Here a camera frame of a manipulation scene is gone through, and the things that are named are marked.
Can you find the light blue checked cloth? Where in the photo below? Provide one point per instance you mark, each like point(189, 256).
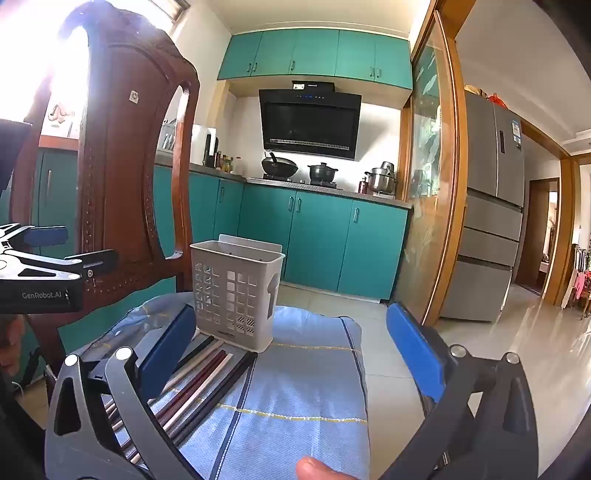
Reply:
point(300, 378)

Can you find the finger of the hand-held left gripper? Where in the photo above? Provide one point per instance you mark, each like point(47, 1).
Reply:
point(94, 262)
point(46, 236)

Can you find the pile of mixed chopsticks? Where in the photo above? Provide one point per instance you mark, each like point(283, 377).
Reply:
point(217, 369)

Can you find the teal lower kitchen cabinets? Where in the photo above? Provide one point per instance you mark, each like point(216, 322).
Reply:
point(318, 240)

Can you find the white plastic utensil basket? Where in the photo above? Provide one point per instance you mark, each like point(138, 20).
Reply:
point(221, 256)

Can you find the carved wooden chair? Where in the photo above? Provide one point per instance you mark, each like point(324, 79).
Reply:
point(115, 138)

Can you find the white countertop appliance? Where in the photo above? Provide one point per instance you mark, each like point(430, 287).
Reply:
point(201, 145)

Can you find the dark wooden door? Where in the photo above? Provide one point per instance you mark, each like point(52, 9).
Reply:
point(535, 235)

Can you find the person's right hand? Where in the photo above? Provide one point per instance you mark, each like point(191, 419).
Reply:
point(321, 470)

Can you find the teal upper kitchen cabinets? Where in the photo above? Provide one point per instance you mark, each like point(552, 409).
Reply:
point(314, 50)

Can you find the gas stove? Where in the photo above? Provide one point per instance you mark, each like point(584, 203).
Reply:
point(295, 182)

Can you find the red bottle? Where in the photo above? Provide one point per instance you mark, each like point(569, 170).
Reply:
point(363, 186)

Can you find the black cooking pot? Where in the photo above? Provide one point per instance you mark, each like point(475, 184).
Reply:
point(323, 173)

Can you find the black wok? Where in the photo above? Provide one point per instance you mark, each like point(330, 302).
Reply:
point(279, 166)

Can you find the black range hood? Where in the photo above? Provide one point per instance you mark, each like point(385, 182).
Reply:
point(309, 122)

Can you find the kitchen countertop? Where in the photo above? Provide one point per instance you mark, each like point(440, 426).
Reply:
point(369, 197)

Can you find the hanging clothes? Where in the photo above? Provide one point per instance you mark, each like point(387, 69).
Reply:
point(579, 281)

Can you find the teal kitchen cabinets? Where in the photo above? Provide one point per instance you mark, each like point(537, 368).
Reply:
point(314, 50)
point(318, 240)

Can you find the row of condiment bottles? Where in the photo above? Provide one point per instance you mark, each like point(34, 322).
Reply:
point(228, 165)

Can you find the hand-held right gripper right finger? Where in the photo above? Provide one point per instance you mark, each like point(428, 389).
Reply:
point(415, 350)

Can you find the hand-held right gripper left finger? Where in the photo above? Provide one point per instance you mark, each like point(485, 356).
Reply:
point(168, 350)

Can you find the person's left hand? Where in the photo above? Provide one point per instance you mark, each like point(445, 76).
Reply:
point(9, 341)

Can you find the silver refrigerator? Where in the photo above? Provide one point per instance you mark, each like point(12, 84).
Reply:
point(489, 207)

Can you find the stainless steel stock pot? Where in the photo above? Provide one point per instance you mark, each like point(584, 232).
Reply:
point(381, 180)

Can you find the wooden framed glass sliding door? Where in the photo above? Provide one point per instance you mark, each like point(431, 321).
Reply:
point(429, 161)

